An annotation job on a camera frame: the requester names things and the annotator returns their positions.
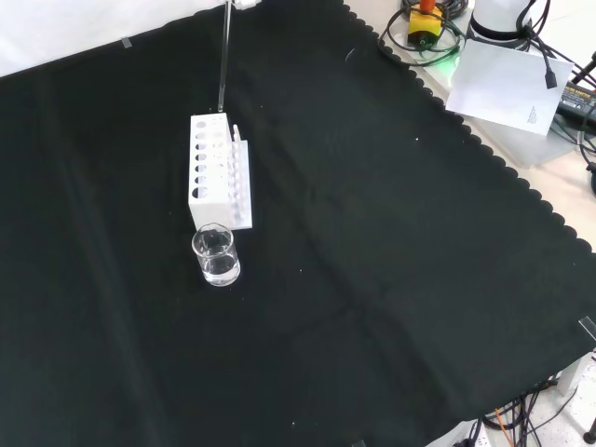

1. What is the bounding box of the clear glass rod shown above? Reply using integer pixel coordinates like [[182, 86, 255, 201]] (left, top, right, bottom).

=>
[[216, 0, 233, 115]]

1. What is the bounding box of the white test tube rack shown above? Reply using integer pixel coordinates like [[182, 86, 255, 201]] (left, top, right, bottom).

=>
[[187, 112, 255, 232]]

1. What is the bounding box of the small clear glass beaker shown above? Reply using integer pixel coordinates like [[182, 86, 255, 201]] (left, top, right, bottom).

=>
[[191, 223, 242, 288]]

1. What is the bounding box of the yellow stop button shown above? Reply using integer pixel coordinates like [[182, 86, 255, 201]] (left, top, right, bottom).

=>
[[408, 0, 446, 50]]

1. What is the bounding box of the pale white board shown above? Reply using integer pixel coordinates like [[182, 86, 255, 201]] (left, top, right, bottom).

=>
[[444, 37, 576, 138]]

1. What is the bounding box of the black bench cloth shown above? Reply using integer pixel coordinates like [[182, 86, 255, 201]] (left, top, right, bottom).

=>
[[0, 0, 596, 447]]

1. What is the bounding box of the black power adapter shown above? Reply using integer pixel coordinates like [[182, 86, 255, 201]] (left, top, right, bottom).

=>
[[555, 80, 596, 132]]

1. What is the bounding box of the black looped cable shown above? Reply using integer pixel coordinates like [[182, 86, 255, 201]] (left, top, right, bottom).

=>
[[377, 0, 467, 62]]

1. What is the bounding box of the black cable with plug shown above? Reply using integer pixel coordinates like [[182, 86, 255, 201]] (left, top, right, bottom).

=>
[[515, 3, 561, 92]]

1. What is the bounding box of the orange cable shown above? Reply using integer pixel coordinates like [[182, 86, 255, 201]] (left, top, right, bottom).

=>
[[493, 406, 514, 447]]

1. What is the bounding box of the black floor cable bundle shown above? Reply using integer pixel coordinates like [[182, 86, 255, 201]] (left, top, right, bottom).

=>
[[479, 379, 596, 447]]

